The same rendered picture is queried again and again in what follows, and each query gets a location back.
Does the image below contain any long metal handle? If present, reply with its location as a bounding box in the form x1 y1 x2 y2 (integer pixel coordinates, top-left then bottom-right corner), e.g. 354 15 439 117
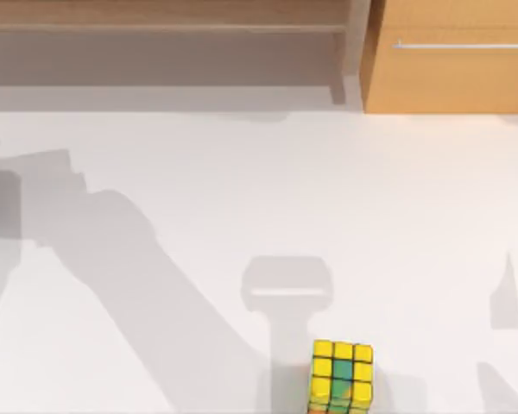
392 40 518 50

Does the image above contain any wooden cupboard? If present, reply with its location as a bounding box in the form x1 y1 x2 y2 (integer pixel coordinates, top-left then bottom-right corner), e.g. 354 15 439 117
358 0 518 115

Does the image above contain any open wooden shelf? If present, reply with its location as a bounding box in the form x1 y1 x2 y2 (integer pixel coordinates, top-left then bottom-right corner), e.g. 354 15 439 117
0 0 354 106

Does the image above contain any yellow puzzle cube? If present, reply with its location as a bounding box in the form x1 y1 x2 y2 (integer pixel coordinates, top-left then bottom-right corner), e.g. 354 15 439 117
306 339 375 414

